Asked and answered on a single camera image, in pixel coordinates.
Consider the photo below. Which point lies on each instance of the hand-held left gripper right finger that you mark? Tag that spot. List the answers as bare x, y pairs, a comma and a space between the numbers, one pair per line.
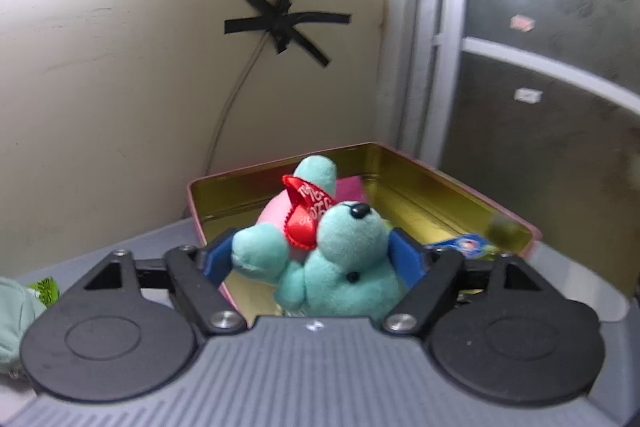
407, 257

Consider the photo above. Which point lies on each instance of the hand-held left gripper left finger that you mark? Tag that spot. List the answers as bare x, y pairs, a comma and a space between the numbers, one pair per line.
216, 257

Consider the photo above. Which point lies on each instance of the teal plush toy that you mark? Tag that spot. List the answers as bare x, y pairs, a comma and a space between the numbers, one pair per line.
350, 252

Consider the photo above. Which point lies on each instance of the pink tin box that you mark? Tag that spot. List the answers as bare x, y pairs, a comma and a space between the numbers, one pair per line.
400, 172

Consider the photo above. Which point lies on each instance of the blue snack packet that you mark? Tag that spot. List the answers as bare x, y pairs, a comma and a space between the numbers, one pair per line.
465, 244

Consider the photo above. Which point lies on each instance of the grey patterned bed sheet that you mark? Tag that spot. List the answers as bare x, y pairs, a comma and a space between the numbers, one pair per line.
150, 242

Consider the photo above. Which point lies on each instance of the magenta satin pouch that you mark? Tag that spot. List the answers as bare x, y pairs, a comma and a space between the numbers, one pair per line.
350, 188

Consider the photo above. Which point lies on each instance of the aluminium sliding door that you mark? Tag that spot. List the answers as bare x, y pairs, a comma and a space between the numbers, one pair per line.
525, 157

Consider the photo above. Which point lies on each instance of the small green packet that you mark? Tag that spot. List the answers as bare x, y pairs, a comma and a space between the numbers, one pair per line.
46, 291

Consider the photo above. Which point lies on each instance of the white door sticker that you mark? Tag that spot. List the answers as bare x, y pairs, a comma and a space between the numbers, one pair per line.
528, 95

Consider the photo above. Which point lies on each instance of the teal zip pouch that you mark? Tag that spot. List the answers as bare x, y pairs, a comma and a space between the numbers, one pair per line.
15, 322

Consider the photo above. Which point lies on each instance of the black tape cross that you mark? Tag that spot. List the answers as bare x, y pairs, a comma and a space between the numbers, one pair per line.
280, 24

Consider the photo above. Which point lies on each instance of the pink door sticker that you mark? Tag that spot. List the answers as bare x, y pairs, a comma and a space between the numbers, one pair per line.
523, 23

